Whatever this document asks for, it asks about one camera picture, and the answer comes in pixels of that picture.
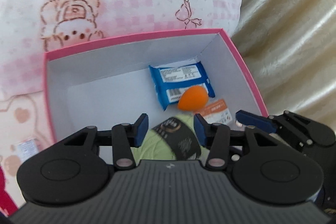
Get clear dental floss box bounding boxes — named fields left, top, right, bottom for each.
left=195, top=98, right=233, bottom=125

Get orange makeup sponge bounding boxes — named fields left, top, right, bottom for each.
left=178, top=85, right=209, bottom=111

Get blue wet wipes pack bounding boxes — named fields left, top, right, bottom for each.
left=149, top=61, right=215, bottom=111

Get beige satin bed sheet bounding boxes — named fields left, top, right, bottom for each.
left=232, top=0, right=335, bottom=127

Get pink cardboard box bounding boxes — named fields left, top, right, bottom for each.
left=43, top=29, right=268, bottom=141

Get white toothpaste box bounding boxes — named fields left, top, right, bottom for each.
left=16, top=139, right=39, bottom=162

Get green yarn ball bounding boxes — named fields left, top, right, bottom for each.
left=131, top=114, right=209, bottom=162

